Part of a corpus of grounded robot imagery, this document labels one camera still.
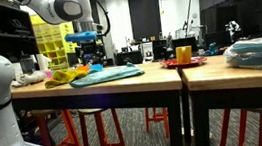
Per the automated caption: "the red plate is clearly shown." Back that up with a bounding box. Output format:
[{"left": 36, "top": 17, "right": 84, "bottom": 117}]
[{"left": 160, "top": 55, "right": 209, "bottom": 71}]

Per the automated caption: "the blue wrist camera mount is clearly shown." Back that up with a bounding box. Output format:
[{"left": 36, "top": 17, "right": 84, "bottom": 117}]
[{"left": 64, "top": 30, "right": 99, "bottom": 45}]

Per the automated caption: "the yellow bin rack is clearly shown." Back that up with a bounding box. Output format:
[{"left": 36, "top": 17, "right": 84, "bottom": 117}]
[{"left": 29, "top": 10, "right": 80, "bottom": 73}]

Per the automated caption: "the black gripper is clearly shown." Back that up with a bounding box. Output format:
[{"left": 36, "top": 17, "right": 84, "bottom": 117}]
[{"left": 77, "top": 38, "right": 107, "bottom": 68}]

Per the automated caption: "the blue plastic bowl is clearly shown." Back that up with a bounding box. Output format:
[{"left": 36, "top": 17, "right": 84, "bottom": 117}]
[{"left": 88, "top": 62, "right": 105, "bottom": 73}]

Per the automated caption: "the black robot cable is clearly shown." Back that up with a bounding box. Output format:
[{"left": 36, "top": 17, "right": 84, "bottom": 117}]
[{"left": 83, "top": 0, "right": 113, "bottom": 39}]

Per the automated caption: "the teal bottle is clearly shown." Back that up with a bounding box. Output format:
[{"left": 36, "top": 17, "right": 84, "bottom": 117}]
[{"left": 208, "top": 41, "right": 218, "bottom": 56}]

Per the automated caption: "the dark blender jar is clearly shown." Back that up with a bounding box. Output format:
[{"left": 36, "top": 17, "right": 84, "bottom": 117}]
[{"left": 18, "top": 54, "right": 38, "bottom": 76}]

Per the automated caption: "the yellow mug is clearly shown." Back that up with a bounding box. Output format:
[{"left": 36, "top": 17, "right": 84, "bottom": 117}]
[{"left": 174, "top": 44, "right": 194, "bottom": 65}]

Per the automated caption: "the orange plastic bowl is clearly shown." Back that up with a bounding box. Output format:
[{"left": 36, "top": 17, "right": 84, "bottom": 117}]
[{"left": 77, "top": 64, "right": 90, "bottom": 73}]

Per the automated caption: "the long wooden table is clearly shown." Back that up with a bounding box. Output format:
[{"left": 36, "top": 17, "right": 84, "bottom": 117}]
[{"left": 9, "top": 58, "right": 191, "bottom": 146}]

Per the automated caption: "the olive yellow knit cloth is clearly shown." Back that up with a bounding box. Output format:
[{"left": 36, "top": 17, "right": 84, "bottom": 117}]
[{"left": 42, "top": 66, "right": 90, "bottom": 90}]

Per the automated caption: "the blue towel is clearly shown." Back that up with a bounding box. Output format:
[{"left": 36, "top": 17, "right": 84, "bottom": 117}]
[{"left": 67, "top": 60, "right": 147, "bottom": 90}]

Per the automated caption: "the black equipment case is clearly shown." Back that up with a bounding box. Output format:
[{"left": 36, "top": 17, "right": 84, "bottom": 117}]
[{"left": 114, "top": 50, "right": 144, "bottom": 68}]

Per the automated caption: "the plastic bag of blue cloths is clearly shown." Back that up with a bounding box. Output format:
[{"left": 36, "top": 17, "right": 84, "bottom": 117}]
[{"left": 221, "top": 36, "right": 262, "bottom": 78}]

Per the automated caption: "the black computer monitor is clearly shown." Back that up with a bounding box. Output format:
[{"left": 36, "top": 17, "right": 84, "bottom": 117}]
[
  {"left": 170, "top": 36, "right": 199, "bottom": 59},
  {"left": 151, "top": 38, "right": 170, "bottom": 61}
]

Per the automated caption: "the pink plastic bowl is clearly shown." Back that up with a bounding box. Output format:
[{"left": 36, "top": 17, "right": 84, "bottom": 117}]
[{"left": 44, "top": 70, "right": 54, "bottom": 79}]

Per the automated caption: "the short wooden table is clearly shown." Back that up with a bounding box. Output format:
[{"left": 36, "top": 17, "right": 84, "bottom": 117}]
[{"left": 179, "top": 49, "right": 262, "bottom": 146}]

